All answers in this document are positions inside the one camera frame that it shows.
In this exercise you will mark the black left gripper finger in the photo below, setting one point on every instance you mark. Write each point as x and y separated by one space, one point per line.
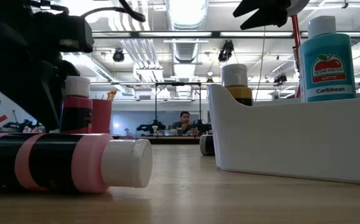
71 71
36 93

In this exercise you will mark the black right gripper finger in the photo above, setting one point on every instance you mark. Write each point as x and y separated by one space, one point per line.
267 18
251 7

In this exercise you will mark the red plastic cup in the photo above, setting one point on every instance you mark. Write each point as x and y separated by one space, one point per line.
102 116

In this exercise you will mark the turquoise paint bottle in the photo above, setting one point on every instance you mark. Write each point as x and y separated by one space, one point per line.
326 46

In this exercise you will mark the yellow paint bottle black label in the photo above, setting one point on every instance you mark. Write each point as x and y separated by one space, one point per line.
236 77

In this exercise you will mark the black neighbouring robot arm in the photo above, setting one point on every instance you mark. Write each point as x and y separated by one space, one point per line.
150 127
202 127

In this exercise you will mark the red paint bottle black label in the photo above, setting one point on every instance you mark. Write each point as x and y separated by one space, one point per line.
75 115

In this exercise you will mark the pink paint bottle black label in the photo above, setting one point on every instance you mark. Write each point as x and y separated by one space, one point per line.
52 161

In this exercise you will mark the white paint bottle black label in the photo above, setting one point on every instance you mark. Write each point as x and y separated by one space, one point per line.
206 144

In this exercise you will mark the dark background workbench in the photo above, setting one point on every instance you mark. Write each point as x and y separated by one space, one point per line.
173 140

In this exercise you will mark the person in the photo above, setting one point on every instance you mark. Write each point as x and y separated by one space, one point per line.
184 121

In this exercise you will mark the white plastic bin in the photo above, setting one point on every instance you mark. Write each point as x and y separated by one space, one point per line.
292 140

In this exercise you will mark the black aluminium rig frame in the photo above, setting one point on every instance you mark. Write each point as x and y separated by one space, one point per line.
215 34

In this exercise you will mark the black ceiling camera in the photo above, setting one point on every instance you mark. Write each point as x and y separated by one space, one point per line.
280 79
118 56
226 51

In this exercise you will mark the silver ceiling air duct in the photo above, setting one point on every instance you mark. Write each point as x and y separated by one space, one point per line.
186 18

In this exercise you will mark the black background rig frame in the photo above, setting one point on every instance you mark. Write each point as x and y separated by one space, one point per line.
178 83

